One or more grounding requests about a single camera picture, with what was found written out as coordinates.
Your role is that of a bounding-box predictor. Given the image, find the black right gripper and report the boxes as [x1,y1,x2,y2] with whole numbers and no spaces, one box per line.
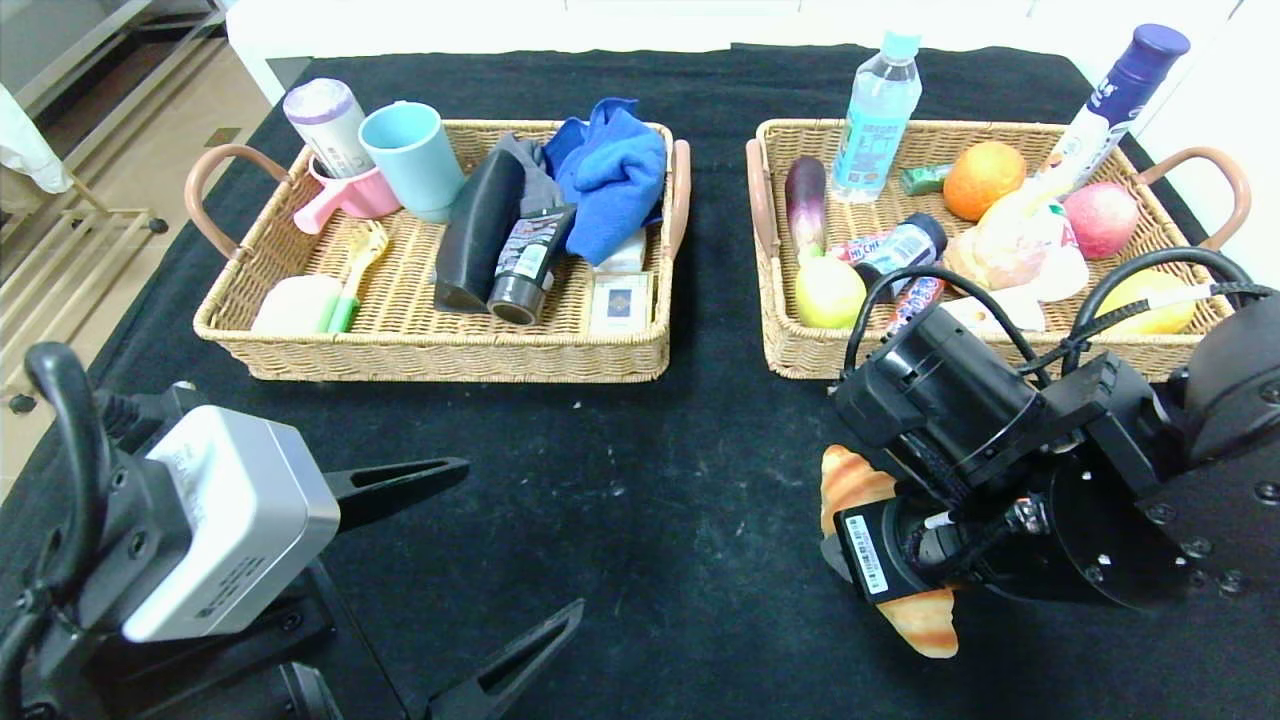
[819,494,964,605]

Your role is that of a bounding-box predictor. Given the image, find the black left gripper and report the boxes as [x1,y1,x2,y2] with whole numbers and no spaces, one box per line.
[83,457,586,720]

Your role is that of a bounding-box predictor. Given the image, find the striped golden croissant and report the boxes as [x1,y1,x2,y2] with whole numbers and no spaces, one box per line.
[820,445,959,659]

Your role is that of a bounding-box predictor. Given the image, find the yellow lemon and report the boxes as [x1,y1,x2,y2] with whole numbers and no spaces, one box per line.
[794,255,869,331]

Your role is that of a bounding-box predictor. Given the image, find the small jar dark blue lid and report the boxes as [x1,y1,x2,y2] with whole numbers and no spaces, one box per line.
[855,212,949,299]

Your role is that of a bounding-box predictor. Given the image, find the black cosmetic tube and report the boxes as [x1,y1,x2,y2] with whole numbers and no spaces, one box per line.
[486,204,579,327]

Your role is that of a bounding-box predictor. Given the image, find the round cream puff bread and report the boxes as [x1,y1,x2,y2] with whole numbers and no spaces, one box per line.
[943,207,1056,298]

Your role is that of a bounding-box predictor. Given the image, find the black leather glasses case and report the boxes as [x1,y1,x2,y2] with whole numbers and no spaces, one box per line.
[433,148,528,315]

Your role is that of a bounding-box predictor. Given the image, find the black table cloth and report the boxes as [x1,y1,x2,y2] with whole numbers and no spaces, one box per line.
[0,45,1280,720]

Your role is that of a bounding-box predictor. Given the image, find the orange blue candy roll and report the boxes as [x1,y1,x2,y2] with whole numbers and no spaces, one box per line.
[888,275,947,339]

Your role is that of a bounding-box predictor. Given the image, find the red white candy roll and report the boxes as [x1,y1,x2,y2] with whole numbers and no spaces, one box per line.
[828,232,891,263]

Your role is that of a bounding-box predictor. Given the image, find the pale white soap bar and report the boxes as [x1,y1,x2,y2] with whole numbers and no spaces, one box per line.
[250,275,345,334]

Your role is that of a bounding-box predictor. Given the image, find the card box blue diamond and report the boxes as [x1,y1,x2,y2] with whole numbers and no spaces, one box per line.
[588,272,656,337]

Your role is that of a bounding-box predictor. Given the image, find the purple eggplant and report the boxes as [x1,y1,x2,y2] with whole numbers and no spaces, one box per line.
[785,157,829,263]

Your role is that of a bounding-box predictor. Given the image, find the plain white small box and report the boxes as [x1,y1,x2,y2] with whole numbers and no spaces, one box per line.
[594,228,648,274]

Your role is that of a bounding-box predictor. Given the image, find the white yogurt drink bottle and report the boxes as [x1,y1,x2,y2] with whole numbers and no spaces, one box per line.
[1035,205,1091,303]

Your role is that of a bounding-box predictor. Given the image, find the orange fruit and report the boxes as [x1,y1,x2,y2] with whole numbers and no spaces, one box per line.
[943,142,1028,223]

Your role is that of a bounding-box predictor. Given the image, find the grey cloth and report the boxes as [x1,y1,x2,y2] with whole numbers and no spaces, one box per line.
[493,133,567,216]

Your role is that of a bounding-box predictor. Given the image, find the yellow banana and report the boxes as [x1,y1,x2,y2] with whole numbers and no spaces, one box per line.
[985,178,1071,226]

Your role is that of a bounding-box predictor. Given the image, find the light blue plastic cup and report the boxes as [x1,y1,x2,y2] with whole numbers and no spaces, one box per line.
[358,101,470,225]

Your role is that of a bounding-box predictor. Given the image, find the yellow pear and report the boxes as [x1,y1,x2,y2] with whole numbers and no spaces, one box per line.
[1095,270,1198,336]

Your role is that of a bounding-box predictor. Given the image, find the blue cloth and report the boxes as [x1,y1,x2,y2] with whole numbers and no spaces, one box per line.
[542,98,669,266]

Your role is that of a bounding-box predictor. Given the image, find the red apple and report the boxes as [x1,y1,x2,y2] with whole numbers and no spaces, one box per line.
[1062,182,1141,261]

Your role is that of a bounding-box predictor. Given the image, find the clear water bottle blue label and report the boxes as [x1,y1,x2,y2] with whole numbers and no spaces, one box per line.
[830,30,923,204]

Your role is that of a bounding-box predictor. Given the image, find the white tumbler lilac lid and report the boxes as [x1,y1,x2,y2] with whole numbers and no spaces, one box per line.
[283,78,376,181]

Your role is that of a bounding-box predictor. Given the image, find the beige metal rack with wheels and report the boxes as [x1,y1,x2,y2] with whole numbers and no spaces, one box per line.
[0,0,231,417]

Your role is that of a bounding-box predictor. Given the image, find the white bottle purple cap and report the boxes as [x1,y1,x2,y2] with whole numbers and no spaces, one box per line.
[1037,25,1191,191]

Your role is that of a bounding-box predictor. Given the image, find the white background table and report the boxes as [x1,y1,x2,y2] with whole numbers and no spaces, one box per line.
[228,0,1241,109]

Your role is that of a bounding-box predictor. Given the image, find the white hanging cloth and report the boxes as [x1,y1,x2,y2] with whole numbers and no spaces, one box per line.
[0,85,76,196]

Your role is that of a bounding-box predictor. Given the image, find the woven wicker basket brown handles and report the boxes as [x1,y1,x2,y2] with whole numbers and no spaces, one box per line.
[745,119,1251,384]
[185,120,693,384]

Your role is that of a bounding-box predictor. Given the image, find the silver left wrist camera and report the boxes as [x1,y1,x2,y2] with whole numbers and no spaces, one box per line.
[120,405,343,644]

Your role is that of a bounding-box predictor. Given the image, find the thin black cable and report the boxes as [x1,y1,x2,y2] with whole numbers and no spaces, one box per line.
[845,266,1053,393]

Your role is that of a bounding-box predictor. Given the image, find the yellow fork green handle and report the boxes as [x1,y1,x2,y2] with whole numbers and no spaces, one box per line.
[327,220,390,335]

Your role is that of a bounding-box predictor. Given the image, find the pink cup with handle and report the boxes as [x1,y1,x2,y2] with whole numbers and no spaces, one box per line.
[293,158,403,236]

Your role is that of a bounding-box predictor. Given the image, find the black braided cable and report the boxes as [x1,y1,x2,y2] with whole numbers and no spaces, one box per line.
[1018,283,1280,376]

